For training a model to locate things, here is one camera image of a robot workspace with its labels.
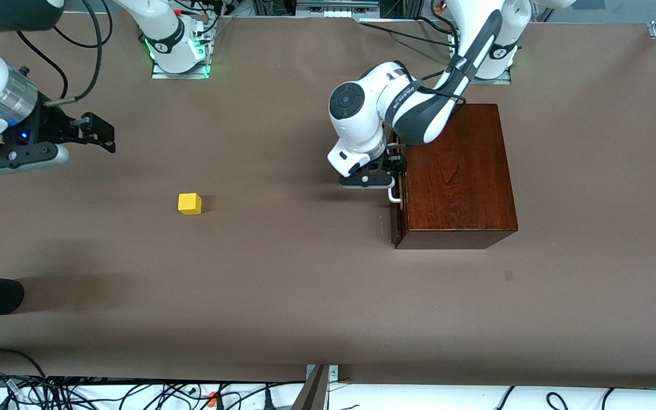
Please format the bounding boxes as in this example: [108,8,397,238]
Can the black looped cable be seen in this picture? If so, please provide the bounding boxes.
[0,348,50,381]

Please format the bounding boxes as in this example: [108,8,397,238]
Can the yellow cube block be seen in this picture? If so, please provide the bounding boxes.
[178,192,203,216]

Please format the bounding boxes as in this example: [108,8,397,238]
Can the black cable with metal plug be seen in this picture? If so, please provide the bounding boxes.
[43,0,104,107]

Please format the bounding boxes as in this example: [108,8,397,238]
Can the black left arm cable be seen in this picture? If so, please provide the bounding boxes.
[416,57,468,106]

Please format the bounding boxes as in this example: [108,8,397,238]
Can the dark slanted metal beam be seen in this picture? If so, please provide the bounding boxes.
[291,364,330,410]

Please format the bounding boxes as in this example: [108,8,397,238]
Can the dark wooden drawer cabinet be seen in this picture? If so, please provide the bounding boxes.
[395,102,519,250]

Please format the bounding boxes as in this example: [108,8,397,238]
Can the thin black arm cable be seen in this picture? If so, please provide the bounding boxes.
[16,28,70,100]

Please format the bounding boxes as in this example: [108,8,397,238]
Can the aluminium frame piece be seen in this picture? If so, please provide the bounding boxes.
[296,0,381,19]

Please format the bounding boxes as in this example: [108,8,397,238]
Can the wooden drawer with white handle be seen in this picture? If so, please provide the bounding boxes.
[387,134,408,247]

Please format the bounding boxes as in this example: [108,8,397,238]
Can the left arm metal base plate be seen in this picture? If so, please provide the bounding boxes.
[473,64,513,85]

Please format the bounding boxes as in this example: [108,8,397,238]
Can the small metal edge bracket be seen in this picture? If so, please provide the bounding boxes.
[305,364,340,383]

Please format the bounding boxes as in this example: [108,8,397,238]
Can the black cable lying on table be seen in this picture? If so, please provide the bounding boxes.
[358,20,458,47]

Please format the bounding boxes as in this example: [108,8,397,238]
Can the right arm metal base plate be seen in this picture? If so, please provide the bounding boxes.
[151,56,211,80]

